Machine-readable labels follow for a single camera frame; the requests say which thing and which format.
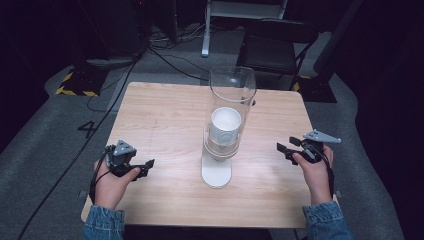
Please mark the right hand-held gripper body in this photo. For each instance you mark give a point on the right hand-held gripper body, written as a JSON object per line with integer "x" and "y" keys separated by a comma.
{"x": 315, "y": 146}

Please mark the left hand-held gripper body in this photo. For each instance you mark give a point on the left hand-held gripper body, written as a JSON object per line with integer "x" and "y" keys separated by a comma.
{"x": 124, "y": 152}

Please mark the white paper cup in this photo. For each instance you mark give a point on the white paper cup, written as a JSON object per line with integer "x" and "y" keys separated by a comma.
{"x": 225, "y": 125}

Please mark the clear cup dispenser white base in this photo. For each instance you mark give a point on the clear cup dispenser white base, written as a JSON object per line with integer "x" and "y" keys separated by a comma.
{"x": 216, "y": 173}

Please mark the person's right hand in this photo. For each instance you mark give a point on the person's right hand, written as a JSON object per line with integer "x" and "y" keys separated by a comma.
{"x": 316, "y": 176}

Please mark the person's left hand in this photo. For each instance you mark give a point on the person's left hand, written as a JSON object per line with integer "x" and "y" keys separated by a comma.
{"x": 111, "y": 186}

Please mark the yellow black striped floor plate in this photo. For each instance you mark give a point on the yellow black striped floor plate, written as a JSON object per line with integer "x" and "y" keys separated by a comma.
{"x": 80, "y": 85}

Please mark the black chair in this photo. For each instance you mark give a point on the black chair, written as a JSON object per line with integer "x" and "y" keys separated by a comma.
{"x": 273, "y": 50}

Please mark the black slanted pole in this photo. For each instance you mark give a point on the black slanted pole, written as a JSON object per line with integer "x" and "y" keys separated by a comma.
{"x": 336, "y": 36}

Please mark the white metal stand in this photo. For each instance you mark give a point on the white metal stand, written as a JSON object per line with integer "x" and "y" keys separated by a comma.
{"x": 206, "y": 33}

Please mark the black stand base plate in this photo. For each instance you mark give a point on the black stand base plate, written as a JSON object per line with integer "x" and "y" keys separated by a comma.
{"x": 318, "y": 90}

